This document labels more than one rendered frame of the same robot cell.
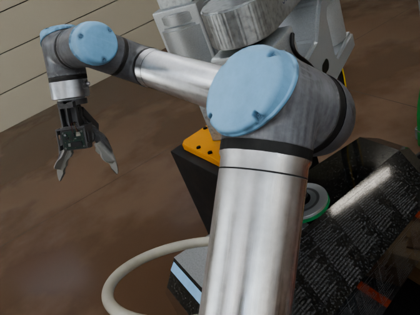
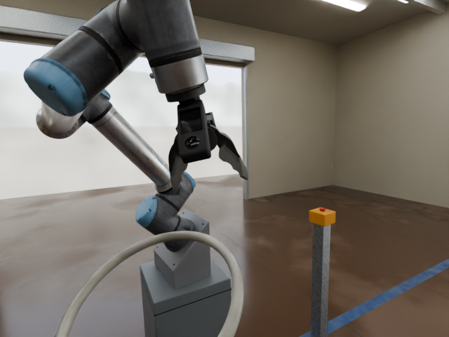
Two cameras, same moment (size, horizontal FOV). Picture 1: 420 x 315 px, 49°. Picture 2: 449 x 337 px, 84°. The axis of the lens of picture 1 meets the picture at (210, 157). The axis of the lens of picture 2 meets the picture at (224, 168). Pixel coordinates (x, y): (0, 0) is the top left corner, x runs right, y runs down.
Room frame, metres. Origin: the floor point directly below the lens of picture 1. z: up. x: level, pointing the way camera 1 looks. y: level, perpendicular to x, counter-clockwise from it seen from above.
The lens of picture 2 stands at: (1.55, 0.25, 1.59)
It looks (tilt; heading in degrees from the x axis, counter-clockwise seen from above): 8 degrees down; 170
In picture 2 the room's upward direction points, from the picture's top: 1 degrees counter-clockwise
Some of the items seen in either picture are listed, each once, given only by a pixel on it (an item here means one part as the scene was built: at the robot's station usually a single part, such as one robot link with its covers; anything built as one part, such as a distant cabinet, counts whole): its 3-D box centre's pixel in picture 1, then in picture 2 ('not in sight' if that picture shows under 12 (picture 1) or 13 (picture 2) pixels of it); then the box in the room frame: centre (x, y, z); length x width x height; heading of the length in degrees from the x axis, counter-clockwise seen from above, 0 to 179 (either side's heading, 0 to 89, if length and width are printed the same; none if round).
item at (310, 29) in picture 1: (307, 55); not in sight; (1.73, -0.52, 1.29); 0.74 x 0.23 x 0.49; 141
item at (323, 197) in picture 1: (300, 200); not in sight; (1.44, -0.26, 0.86); 0.21 x 0.21 x 0.01
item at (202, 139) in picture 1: (234, 133); not in sight; (2.37, -0.18, 0.76); 0.49 x 0.49 x 0.05; 24
